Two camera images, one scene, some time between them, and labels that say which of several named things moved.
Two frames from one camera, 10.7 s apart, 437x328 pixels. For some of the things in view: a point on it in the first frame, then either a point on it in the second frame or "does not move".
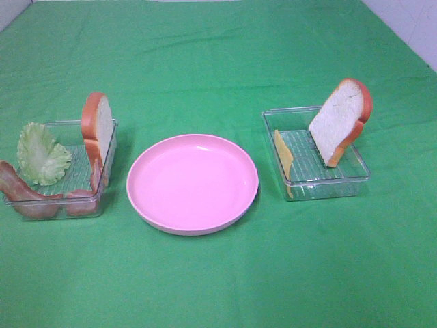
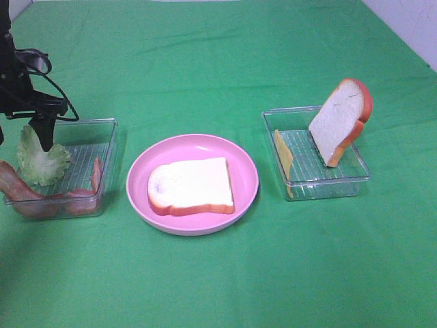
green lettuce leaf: [41, 158] does not move
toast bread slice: [97, 128] to [190, 186]
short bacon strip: [81, 202] does not move
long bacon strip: [25, 201] does not move
